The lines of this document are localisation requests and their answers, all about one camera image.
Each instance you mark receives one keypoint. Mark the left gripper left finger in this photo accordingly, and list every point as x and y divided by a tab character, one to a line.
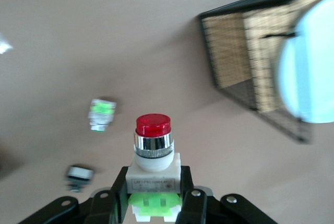
104	208

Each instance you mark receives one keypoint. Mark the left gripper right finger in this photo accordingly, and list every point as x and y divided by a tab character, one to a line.
198	208

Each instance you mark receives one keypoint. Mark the red push button switch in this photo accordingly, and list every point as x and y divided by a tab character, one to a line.
153	156

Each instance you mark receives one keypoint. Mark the light blue round plate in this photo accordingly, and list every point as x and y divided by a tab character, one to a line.
308	64

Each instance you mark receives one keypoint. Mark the black white push button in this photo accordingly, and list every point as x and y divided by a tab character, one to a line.
79	174

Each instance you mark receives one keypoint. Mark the green push button switch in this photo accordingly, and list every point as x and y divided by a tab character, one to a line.
101	113

